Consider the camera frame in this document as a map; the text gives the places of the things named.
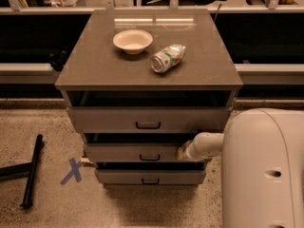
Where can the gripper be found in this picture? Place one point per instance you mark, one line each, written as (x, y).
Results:
(190, 151)

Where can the grey drawer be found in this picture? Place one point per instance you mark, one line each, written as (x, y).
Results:
(148, 119)
(136, 147)
(151, 173)

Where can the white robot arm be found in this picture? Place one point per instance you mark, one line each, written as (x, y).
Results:
(262, 167)

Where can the grey bottom drawer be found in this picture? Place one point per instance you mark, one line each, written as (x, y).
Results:
(151, 173)

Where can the grey drawer cabinet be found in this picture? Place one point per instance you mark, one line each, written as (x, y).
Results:
(98, 74)

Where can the grey top drawer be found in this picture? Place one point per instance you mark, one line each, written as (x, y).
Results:
(148, 119)

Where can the crushed aluminium soda can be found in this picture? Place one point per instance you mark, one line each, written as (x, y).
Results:
(167, 58)

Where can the small wooden block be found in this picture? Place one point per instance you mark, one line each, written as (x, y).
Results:
(86, 161)

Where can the blue tape cross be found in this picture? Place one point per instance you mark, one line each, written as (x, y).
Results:
(74, 172)

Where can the white paper bowl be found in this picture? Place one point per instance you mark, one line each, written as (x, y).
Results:
(133, 41)

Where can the black stand leg left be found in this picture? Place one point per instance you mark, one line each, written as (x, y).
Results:
(27, 170)

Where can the black clamp knob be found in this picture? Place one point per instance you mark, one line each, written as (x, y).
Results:
(57, 61)

